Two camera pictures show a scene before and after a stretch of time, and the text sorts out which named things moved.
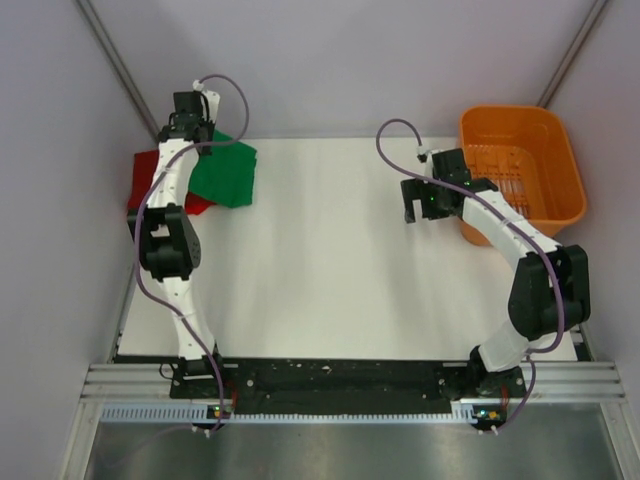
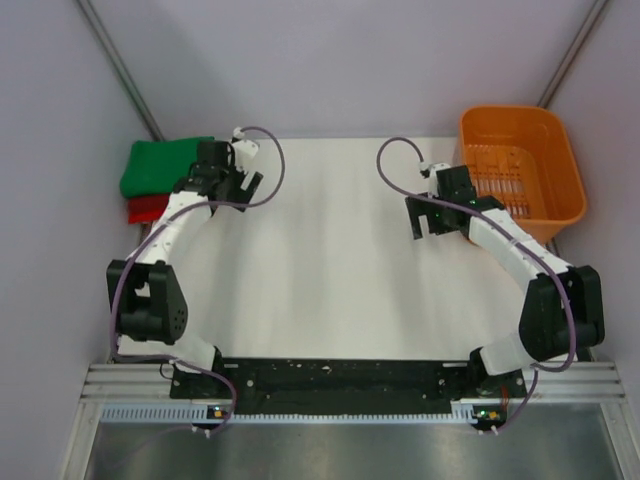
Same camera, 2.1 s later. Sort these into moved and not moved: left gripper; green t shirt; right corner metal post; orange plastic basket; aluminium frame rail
Moved: left gripper; green t shirt
Not moved: aluminium frame rail; right corner metal post; orange plastic basket
